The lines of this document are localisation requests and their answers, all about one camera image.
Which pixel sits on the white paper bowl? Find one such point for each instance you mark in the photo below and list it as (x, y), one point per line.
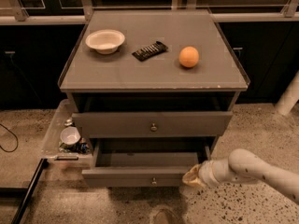
(105, 41)

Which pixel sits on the grey drawer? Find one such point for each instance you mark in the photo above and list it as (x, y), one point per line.
(145, 162)
(152, 124)

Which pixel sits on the metal window railing frame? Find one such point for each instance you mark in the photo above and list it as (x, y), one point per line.
(82, 10)

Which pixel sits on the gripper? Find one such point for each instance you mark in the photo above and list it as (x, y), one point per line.
(206, 174)

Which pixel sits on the grey wooden drawer cabinet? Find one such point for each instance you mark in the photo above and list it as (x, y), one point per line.
(119, 82)

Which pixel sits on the grey top drawer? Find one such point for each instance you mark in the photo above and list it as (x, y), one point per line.
(152, 124)

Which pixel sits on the small white bowl in bin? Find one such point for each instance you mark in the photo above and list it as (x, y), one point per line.
(70, 136)

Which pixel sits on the clear plastic storage bin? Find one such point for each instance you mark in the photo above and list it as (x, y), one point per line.
(54, 150)

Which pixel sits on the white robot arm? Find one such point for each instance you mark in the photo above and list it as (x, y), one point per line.
(242, 166)

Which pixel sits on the black floor rail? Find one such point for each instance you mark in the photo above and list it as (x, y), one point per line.
(23, 195)

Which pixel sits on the orange fruit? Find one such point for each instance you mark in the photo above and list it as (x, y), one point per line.
(189, 57)

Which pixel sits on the black snack bar packet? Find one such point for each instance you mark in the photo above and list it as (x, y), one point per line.
(150, 51)

